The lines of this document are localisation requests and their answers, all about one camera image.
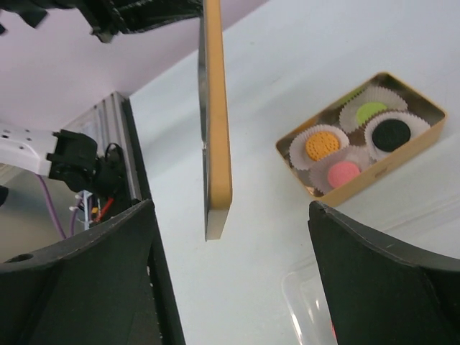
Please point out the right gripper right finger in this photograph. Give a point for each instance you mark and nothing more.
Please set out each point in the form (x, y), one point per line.
(379, 289)

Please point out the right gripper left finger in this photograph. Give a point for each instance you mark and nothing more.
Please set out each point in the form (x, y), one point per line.
(101, 286)

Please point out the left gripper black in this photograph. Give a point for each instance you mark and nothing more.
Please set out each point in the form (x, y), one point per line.
(108, 18)

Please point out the pink sandwich cookie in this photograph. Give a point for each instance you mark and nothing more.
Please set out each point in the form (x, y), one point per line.
(341, 173)

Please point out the orange round biscuit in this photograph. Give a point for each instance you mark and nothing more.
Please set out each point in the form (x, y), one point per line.
(321, 144)

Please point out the black sandwich cookie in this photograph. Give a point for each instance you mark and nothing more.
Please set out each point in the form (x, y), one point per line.
(390, 134)

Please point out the silver tin lid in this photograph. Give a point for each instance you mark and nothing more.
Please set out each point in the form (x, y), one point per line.
(217, 177)

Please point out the green sandwich cookie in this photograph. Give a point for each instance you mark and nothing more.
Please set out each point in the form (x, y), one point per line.
(367, 110)

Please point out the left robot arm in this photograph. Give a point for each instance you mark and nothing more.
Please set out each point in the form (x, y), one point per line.
(69, 156)

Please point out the clear plastic tray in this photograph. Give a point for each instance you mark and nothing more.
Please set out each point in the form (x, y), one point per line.
(306, 301)

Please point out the white paper cup near-right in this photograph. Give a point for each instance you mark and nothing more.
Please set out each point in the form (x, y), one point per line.
(318, 171)

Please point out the white paper cup near-left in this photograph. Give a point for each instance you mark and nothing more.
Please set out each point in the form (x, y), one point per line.
(298, 157)

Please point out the gold cookie tin box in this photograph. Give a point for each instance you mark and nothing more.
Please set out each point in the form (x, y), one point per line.
(418, 104)

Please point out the white paper cup far-left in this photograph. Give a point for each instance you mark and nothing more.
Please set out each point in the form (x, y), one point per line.
(347, 115)

